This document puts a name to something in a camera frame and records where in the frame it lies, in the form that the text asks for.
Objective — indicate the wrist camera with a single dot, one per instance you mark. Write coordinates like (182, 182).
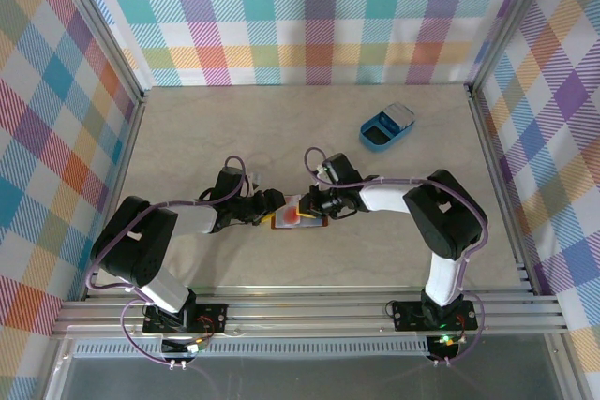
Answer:
(254, 183)
(323, 169)

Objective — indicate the stack of cards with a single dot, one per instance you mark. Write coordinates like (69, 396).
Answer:
(398, 116)

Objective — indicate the grey metal sheet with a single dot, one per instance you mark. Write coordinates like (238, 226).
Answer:
(304, 381)

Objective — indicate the wide aluminium frame rail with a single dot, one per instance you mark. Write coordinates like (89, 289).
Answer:
(304, 313)

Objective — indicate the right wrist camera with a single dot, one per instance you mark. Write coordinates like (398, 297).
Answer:
(323, 169)

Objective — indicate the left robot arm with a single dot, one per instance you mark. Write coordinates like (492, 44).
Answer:
(133, 241)

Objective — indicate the aluminium corner post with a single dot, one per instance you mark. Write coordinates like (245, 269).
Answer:
(510, 20)
(100, 20)

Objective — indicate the blue plastic tray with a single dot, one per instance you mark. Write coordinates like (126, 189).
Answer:
(375, 147)

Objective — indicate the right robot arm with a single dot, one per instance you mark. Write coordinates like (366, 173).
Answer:
(443, 217)

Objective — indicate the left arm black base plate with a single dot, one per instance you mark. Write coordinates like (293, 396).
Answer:
(215, 318)

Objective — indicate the aluminium side rail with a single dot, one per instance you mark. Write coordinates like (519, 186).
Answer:
(120, 184)
(498, 184)

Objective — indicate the small controller board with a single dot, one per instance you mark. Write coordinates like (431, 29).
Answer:
(197, 347)
(443, 340)

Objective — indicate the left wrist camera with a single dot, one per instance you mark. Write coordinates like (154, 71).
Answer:
(254, 183)

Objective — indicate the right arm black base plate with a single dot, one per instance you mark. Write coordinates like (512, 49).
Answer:
(408, 318)

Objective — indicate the brown leather card holder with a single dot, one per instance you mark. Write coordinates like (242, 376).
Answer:
(319, 223)

